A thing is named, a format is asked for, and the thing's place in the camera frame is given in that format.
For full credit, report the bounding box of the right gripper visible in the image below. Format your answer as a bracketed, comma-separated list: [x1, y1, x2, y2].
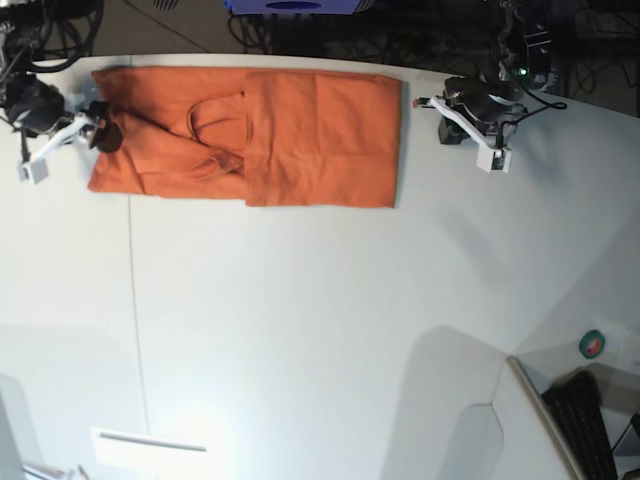
[1, 74, 123, 185]

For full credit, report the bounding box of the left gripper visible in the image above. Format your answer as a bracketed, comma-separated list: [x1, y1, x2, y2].
[412, 77, 526, 173]

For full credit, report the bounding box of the orange t-shirt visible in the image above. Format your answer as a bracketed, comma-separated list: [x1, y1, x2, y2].
[89, 66, 402, 208]

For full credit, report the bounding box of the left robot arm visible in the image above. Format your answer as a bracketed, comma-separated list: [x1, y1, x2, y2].
[412, 1, 567, 173]

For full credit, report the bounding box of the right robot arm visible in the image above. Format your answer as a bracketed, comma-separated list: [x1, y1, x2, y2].
[1, 1, 122, 185]

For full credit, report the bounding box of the blue box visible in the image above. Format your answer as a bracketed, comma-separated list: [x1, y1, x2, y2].
[223, 0, 375, 15]

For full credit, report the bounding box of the green tape roll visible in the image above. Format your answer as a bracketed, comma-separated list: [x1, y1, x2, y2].
[578, 330, 606, 360]

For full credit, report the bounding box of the black keyboard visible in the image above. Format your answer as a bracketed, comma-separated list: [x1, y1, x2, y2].
[542, 370, 618, 480]

